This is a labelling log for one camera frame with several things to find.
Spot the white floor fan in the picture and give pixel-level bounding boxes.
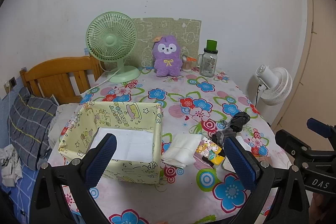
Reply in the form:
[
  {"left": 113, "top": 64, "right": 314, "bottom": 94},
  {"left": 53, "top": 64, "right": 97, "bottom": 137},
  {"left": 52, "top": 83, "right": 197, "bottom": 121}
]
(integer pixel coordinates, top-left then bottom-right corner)
[{"left": 256, "top": 64, "right": 293, "bottom": 106}]

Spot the white crumpled cloth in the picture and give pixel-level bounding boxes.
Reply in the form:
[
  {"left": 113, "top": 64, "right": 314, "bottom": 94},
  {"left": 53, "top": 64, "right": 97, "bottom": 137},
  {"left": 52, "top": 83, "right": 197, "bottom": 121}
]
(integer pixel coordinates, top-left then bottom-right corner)
[{"left": 0, "top": 145, "right": 24, "bottom": 188}]

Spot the grey gloves bundle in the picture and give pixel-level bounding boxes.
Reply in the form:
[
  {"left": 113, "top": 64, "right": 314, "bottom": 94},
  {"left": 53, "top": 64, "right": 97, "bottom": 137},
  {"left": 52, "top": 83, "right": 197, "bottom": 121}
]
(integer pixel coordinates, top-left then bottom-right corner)
[{"left": 212, "top": 126, "right": 238, "bottom": 146}]

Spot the glass jar with green lid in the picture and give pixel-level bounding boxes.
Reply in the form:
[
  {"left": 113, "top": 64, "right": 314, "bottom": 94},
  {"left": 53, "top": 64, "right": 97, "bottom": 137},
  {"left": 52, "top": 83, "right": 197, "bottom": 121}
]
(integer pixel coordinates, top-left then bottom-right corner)
[{"left": 197, "top": 40, "right": 219, "bottom": 77}]

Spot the white blanket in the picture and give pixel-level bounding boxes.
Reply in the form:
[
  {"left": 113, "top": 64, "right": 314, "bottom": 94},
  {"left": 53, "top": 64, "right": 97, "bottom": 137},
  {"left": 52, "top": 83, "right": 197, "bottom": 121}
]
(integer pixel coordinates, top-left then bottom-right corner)
[{"left": 48, "top": 103, "right": 85, "bottom": 147}]

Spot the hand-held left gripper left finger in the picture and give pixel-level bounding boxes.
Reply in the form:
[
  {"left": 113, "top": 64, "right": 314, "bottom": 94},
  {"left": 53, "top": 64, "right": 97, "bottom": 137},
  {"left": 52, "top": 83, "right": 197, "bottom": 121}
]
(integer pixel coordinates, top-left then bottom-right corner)
[{"left": 29, "top": 133, "right": 118, "bottom": 224}]

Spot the beige wooden wardrobe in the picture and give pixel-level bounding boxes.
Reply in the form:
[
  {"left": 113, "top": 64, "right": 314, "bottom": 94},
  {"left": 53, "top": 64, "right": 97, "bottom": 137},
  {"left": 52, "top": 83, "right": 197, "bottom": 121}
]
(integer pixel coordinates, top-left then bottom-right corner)
[{"left": 270, "top": 0, "right": 336, "bottom": 132}]

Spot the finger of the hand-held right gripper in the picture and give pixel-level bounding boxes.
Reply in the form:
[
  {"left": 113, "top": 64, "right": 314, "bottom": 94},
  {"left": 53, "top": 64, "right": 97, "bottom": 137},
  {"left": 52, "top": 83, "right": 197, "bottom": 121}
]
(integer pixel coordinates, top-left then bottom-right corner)
[
  {"left": 307, "top": 118, "right": 336, "bottom": 138},
  {"left": 275, "top": 129, "right": 336, "bottom": 169}
]

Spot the colourful tissue packet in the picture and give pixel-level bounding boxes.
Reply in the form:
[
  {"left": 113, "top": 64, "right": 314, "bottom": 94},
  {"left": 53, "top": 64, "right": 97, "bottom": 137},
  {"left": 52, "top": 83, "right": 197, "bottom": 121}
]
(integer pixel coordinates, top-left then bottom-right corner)
[{"left": 195, "top": 136, "right": 227, "bottom": 169}]

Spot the black plastic bag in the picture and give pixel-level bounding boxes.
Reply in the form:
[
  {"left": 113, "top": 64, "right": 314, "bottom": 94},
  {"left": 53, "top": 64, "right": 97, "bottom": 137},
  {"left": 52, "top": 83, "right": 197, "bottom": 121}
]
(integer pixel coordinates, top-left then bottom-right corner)
[{"left": 230, "top": 112, "right": 251, "bottom": 133}]

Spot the green desk fan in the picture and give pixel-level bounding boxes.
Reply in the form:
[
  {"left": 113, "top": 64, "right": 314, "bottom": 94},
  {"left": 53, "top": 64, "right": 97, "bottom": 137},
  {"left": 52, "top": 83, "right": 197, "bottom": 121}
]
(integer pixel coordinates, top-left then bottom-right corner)
[{"left": 85, "top": 12, "right": 141, "bottom": 83}]

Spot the white printed plastic packet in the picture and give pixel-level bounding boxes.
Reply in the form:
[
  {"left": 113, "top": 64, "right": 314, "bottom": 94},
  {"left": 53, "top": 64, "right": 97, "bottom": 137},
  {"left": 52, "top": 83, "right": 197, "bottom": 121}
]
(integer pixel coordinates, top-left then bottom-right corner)
[{"left": 223, "top": 136, "right": 254, "bottom": 170}]

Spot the blue bed sheet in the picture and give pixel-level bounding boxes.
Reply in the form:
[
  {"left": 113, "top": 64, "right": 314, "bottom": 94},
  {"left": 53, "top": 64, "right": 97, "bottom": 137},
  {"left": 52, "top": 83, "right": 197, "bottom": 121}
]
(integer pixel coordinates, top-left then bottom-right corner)
[{"left": 0, "top": 161, "right": 79, "bottom": 224}]

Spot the white fan cable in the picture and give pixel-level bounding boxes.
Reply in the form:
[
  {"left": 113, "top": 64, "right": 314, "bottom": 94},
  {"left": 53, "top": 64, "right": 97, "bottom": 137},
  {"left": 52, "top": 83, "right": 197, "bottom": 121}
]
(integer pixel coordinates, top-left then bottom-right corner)
[{"left": 88, "top": 68, "right": 122, "bottom": 92}]

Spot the green patterned wall board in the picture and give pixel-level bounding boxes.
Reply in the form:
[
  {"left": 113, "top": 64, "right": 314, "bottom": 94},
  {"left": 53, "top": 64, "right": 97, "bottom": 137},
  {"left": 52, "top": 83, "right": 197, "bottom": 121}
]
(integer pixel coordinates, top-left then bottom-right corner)
[{"left": 131, "top": 17, "right": 202, "bottom": 68}]

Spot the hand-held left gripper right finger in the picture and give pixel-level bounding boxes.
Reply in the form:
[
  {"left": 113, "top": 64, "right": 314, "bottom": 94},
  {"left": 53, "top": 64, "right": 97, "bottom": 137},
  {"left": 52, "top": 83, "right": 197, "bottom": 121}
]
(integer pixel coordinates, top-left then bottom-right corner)
[{"left": 223, "top": 136, "right": 313, "bottom": 224}]

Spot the black fan cable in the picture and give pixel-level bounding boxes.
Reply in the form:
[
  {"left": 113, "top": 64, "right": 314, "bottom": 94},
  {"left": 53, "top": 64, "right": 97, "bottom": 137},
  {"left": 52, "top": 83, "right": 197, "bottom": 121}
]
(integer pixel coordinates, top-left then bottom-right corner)
[{"left": 256, "top": 84, "right": 263, "bottom": 107}]

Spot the wooden headboard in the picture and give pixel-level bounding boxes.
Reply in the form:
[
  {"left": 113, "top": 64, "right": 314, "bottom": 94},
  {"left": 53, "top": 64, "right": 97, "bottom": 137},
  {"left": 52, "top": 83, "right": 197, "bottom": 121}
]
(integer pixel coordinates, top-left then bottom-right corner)
[{"left": 20, "top": 55, "right": 105, "bottom": 105}]

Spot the purple plush toy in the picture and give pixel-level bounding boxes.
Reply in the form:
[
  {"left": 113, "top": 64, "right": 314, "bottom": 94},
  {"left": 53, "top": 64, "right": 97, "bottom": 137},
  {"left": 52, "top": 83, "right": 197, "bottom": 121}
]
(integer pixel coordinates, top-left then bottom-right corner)
[{"left": 153, "top": 35, "right": 183, "bottom": 78}]

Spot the grey plaid pillow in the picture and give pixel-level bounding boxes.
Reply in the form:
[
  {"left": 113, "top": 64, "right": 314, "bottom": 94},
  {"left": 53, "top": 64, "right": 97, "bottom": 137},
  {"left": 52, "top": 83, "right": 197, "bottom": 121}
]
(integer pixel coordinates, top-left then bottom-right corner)
[{"left": 9, "top": 88, "right": 58, "bottom": 170}]

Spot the person's right hand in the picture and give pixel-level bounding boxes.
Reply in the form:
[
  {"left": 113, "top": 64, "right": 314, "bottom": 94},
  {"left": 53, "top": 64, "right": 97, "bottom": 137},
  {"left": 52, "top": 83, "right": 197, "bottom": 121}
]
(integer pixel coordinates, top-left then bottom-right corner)
[{"left": 310, "top": 193, "right": 336, "bottom": 224}]

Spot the yellow cartoon fabric storage box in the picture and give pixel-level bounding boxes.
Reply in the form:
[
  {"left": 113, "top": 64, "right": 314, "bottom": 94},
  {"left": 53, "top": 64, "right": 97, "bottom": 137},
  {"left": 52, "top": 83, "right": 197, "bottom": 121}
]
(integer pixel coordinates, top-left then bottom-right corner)
[{"left": 58, "top": 101, "right": 164, "bottom": 185}]

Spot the cotton swab container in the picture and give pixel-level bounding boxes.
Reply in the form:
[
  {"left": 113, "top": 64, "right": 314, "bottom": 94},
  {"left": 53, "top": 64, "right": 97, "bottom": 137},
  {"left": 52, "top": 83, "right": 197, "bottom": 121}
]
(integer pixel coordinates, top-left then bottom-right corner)
[{"left": 182, "top": 55, "right": 197, "bottom": 72}]

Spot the white towel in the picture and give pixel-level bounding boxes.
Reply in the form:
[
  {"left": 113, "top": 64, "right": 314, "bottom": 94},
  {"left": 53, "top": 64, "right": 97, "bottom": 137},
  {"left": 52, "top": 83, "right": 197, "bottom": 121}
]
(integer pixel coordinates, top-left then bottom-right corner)
[{"left": 161, "top": 133, "right": 203, "bottom": 169}]

